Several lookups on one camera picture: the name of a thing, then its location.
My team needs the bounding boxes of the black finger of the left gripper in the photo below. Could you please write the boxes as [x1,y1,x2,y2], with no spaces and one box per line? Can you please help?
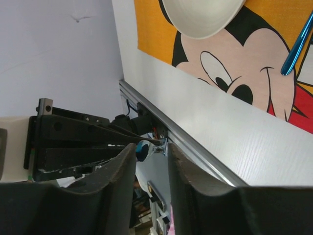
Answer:
[24,145,125,181]
[29,115,162,147]

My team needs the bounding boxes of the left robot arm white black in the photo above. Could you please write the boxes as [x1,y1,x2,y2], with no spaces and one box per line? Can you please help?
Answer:
[0,114,166,182]

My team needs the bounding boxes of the blue metal spoon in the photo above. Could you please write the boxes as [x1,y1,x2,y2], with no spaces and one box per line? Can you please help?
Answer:
[280,12,313,76]

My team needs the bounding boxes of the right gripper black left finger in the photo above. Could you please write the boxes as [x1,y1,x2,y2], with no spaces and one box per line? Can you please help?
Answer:
[0,144,136,235]

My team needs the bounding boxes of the cream round plate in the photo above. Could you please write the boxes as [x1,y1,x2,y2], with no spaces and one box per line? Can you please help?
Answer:
[161,0,245,39]

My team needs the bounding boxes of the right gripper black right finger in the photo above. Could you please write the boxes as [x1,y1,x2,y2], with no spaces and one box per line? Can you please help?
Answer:
[168,143,313,235]

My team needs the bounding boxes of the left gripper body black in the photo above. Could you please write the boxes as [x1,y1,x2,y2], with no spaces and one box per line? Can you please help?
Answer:
[0,115,40,182]

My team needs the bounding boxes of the orange cartoon mouse placemat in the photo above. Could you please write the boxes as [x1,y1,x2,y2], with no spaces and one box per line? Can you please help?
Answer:
[134,0,313,133]

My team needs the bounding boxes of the blue metal fork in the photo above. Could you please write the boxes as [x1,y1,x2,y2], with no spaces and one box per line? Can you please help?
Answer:
[135,141,150,162]

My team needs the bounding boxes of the aluminium mounting rail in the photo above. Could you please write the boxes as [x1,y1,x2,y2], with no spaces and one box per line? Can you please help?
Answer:
[119,80,248,187]

